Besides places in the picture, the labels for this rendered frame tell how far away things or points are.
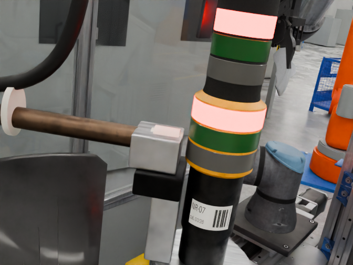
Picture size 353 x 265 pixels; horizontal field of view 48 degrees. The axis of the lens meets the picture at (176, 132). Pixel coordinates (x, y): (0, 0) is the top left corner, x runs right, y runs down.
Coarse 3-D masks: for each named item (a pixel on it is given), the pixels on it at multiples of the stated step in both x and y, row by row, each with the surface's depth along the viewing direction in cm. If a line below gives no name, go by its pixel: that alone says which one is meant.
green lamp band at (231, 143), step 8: (192, 120) 23; (192, 128) 23; (200, 128) 23; (208, 128) 22; (192, 136) 23; (200, 136) 23; (208, 136) 22; (216, 136) 22; (224, 136) 22; (232, 136) 22; (240, 136) 22; (248, 136) 22; (256, 136) 23; (200, 144) 23; (208, 144) 23; (216, 144) 22; (224, 144) 22; (232, 144) 22; (240, 144) 22; (248, 144) 23; (256, 144) 23; (232, 152) 22; (240, 152) 23
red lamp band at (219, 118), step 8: (200, 104) 23; (192, 112) 24; (200, 112) 23; (208, 112) 22; (216, 112) 22; (224, 112) 22; (232, 112) 22; (240, 112) 22; (256, 112) 22; (264, 112) 23; (200, 120) 23; (208, 120) 22; (216, 120) 22; (224, 120) 22; (232, 120) 22; (240, 120) 22; (248, 120) 22; (256, 120) 22; (224, 128) 22; (232, 128) 22; (240, 128) 22; (248, 128) 22; (256, 128) 23
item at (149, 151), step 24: (144, 144) 24; (168, 144) 23; (144, 168) 24; (168, 168) 24; (144, 192) 24; (168, 192) 24; (168, 216) 25; (168, 240) 25; (168, 264) 26; (240, 264) 27
